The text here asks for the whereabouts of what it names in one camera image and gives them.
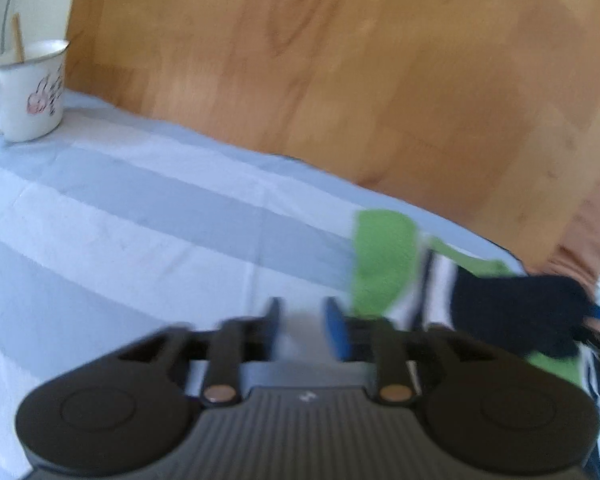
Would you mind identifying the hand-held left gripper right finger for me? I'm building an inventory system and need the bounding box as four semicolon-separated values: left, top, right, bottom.
322;296;482;405

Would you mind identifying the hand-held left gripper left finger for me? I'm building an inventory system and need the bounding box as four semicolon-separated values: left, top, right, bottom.
116;297;286;407

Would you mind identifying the green navy white knit sweater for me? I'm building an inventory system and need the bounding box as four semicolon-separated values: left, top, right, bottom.
349;209;600;411

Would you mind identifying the brown floor mat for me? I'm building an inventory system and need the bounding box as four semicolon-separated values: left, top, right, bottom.
545;160;600;291

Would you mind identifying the blue white striped tablecloth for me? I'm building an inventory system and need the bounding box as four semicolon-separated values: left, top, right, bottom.
0;87;526;480

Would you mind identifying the white enamel mug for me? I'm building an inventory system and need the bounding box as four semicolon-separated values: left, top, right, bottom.
0;39;71;143

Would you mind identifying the wooden stick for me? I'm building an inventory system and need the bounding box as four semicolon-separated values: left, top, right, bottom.
11;13;27;61

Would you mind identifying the thin grey cable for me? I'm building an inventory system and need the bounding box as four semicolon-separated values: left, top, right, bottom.
0;0;25;56

